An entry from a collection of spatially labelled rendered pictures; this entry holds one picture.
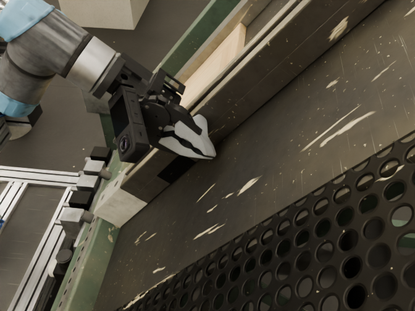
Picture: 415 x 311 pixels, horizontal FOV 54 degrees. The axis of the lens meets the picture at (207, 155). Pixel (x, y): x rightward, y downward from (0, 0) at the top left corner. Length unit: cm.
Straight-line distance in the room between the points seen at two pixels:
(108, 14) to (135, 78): 299
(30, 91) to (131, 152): 19
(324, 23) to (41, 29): 38
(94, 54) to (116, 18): 303
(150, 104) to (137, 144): 8
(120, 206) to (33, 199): 116
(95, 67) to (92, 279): 47
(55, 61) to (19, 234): 138
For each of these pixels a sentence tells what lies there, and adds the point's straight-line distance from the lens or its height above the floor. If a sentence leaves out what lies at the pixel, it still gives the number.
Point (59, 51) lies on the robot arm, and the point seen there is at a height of 137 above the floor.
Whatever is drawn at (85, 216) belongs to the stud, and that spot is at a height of 88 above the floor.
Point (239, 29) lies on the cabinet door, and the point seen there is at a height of 121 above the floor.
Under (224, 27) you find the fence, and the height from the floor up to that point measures 120.
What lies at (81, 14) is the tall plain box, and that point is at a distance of 373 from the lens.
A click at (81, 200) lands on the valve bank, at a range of 121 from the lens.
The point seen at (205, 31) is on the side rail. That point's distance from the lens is 129.
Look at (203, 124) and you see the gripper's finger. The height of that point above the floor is 123.
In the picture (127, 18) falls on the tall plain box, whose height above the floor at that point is 10.
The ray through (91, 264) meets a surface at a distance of 92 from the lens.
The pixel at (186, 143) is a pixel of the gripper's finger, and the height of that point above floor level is 121.
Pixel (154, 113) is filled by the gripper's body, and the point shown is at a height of 128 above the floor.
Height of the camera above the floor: 166
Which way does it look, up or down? 45 degrees down
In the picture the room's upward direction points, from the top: straight up
